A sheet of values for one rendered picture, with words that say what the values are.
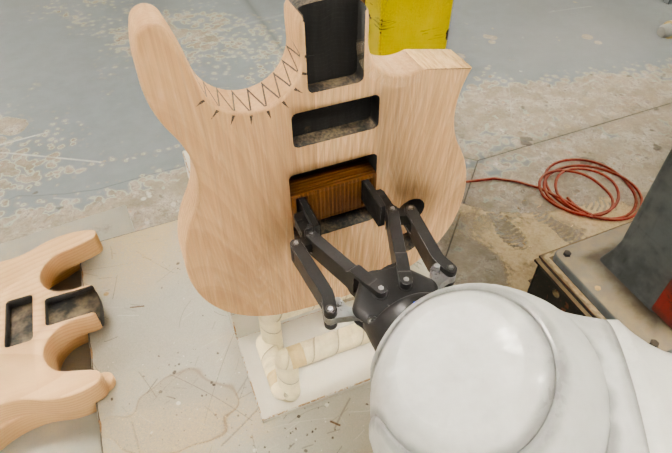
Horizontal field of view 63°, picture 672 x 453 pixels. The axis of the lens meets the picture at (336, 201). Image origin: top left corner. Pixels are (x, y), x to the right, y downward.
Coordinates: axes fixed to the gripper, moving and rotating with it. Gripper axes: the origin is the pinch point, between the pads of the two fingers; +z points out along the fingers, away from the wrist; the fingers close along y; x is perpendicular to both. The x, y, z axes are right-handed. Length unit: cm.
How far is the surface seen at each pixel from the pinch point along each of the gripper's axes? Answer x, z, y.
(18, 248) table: -39, 50, -48
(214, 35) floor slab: -127, 304, 35
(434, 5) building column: -37, 111, 80
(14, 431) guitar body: -37, 10, -47
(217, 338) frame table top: -36.6, 13.0, -16.1
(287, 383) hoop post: -29.8, -2.5, -8.6
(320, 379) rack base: -35.6, -0.7, -3.2
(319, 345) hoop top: -24.7, -1.6, -3.3
